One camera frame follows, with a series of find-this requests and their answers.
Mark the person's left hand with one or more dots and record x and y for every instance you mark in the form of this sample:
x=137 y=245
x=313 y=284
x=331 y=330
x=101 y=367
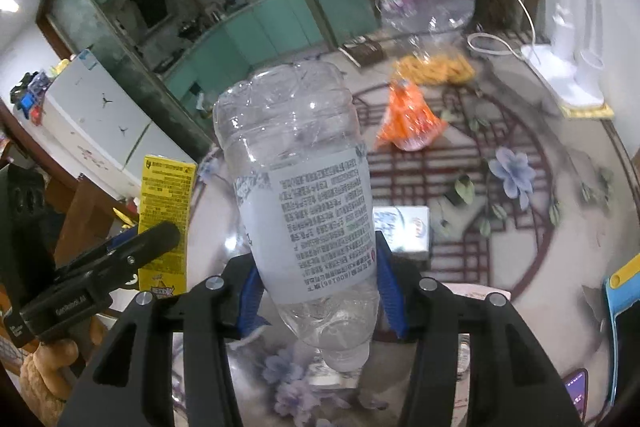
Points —
x=60 y=352

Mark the smartphone purple screen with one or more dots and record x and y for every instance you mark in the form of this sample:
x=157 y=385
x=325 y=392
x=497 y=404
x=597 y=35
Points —
x=577 y=394

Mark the white appliance base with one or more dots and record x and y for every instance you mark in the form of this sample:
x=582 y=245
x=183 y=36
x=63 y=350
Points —
x=565 y=67

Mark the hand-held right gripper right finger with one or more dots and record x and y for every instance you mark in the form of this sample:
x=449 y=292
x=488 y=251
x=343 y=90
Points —
x=395 y=307

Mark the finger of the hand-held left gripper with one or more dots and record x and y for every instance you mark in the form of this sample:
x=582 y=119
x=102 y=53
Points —
x=150 y=239
x=125 y=238

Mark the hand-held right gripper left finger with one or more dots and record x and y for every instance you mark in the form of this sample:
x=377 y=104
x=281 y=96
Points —
x=250 y=302

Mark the dark small tray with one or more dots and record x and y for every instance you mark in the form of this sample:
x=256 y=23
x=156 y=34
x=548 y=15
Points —
x=364 y=50

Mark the green kitchen cabinets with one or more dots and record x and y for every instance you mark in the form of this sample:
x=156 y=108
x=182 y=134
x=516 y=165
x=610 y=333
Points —
x=240 y=42

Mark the white drink carton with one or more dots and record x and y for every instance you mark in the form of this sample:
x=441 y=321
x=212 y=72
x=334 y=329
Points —
x=405 y=227

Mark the blue cased tablet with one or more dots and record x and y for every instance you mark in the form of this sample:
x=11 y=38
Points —
x=612 y=302

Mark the brown wooden chair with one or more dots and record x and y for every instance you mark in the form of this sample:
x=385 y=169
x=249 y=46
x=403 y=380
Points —
x=85 y=212

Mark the orange snack packet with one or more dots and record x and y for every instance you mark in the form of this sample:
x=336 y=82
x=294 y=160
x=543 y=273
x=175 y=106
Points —
x=407 y=122

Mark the yellow printed carton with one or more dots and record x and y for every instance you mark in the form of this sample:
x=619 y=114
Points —
x=165 y=192

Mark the yellow mat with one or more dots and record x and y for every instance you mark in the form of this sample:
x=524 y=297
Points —
x=590 y=111

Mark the white refrigerator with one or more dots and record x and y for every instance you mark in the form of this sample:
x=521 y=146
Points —
x=95 y=127

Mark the clear bottle white label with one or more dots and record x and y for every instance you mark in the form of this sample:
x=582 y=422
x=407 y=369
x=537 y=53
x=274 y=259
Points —
x=300 y=187

